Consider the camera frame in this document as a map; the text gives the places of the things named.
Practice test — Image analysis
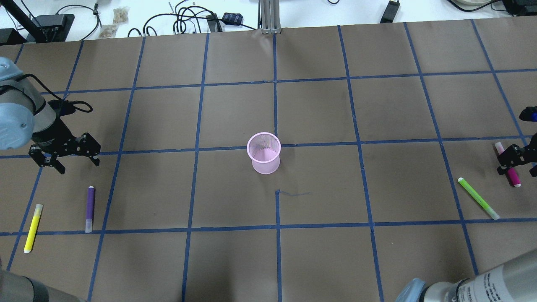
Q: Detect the green highlighter pen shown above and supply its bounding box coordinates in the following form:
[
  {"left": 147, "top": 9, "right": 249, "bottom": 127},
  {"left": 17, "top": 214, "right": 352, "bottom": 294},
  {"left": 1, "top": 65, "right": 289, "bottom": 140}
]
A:
[{"left": 458, "top": 177, "right": 500, "bottom": 221}]

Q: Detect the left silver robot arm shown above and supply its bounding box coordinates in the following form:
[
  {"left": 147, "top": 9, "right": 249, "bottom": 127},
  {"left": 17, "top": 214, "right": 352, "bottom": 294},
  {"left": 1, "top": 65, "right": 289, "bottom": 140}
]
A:
[{"left": 0, "top": 57, "right": 101, "bottom": 302}]

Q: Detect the aluminium frame post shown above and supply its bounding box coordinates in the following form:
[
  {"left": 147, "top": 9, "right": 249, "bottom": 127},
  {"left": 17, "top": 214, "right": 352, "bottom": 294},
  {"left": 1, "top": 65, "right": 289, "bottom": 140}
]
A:
[{"left": 258, "top": 0, "right": 282, "bottom": 34}]

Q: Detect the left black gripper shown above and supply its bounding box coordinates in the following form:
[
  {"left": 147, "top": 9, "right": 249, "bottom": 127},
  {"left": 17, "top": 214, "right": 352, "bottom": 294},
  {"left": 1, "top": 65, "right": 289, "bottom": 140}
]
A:
[{"left": 29, "top": 121, "right": 101, "bottom": 174}]

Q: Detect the purple highlighter pen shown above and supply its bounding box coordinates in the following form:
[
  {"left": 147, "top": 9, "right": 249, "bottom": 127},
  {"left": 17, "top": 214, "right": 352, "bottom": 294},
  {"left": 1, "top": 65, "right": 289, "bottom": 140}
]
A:
[{"left": 85, "top": 186, "right": 96, "bottom": 233}]

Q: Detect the snack bag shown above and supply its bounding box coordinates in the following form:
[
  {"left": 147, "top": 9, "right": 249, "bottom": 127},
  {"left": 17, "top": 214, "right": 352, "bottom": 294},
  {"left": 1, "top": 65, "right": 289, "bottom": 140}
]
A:
[
  {"left": 112, "top": 6, "right": 129, "bottom": 24},
  {"left": 99, "top": 23, "right": 118, "bottom": 39}
]

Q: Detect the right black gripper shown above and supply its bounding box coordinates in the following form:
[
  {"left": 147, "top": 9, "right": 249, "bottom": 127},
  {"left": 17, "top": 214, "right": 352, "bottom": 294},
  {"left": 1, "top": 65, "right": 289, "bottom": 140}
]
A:
[{"left": 497, "top": 134, "right": 537, "bottom": 175}]

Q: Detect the yellow highlighter pen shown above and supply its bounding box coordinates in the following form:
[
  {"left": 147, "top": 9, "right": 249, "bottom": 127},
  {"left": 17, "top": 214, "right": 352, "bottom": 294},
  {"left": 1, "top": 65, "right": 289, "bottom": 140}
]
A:
[{"left": 23, "top": 204, "right": 44, "bottom": 254}]

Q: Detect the pink highlighter pen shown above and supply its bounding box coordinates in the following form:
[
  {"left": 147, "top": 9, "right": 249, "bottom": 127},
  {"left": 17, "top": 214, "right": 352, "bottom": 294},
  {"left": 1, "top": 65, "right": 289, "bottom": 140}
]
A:
[{"left": 494, "top": 142, "right": 521, "bottom": 187}]

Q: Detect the blue usb hub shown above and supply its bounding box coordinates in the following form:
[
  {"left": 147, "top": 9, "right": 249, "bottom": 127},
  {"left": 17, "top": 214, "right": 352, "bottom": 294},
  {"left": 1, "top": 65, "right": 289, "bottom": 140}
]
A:
[{"left": 221, "top": 12, "right": 244, "bottom": 26}]

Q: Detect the black power adapter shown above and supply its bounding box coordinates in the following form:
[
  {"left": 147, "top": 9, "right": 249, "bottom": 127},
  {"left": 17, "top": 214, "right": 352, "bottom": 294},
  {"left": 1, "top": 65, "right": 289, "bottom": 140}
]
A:
[{"left": 380, "top": 0, "right": 400, "bottom": 23}]

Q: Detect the pink mesh cup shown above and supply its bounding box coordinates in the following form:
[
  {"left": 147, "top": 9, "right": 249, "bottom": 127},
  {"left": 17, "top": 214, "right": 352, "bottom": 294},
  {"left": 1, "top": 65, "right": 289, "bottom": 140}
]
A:
[{"left": 247, "top": 132, "right": 282, "bottom": 174}]

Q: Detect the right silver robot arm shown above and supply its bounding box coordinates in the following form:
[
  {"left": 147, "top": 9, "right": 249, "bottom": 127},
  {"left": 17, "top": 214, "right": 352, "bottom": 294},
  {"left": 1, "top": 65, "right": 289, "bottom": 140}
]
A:
[{"left": 395, "top": 134, "right": 537, "bottom": 302}]

